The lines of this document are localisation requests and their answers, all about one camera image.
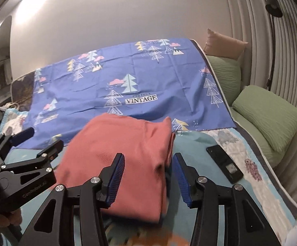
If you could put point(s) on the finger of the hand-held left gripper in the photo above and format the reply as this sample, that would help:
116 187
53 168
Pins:
23 135
51 150

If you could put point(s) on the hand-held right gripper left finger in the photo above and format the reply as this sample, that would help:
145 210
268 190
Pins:
116 176

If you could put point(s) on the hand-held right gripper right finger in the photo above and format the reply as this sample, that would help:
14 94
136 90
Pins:
181 179

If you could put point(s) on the salmon pink shirt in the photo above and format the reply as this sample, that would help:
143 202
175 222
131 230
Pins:
128 138

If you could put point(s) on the person's left hand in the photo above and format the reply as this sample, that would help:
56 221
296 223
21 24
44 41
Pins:
7 217

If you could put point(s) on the teal printed quilt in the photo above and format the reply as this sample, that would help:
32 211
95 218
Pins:
197 143

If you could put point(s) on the black smartphone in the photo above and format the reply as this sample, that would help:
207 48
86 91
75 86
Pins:
222 161

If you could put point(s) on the brown patterned blanket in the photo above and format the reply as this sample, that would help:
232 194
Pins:
23 89

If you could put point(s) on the green pillow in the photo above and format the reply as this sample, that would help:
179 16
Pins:
268 112
224 76

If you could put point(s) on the blue tree print sheet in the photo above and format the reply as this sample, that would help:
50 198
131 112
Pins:
151 69

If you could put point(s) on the tan pillow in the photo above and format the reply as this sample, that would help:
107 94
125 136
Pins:
222 43

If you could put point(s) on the beige pleated curtain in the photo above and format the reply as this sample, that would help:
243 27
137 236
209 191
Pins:
294 56

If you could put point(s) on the black floor lamp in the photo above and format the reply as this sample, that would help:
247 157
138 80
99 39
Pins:
274 5

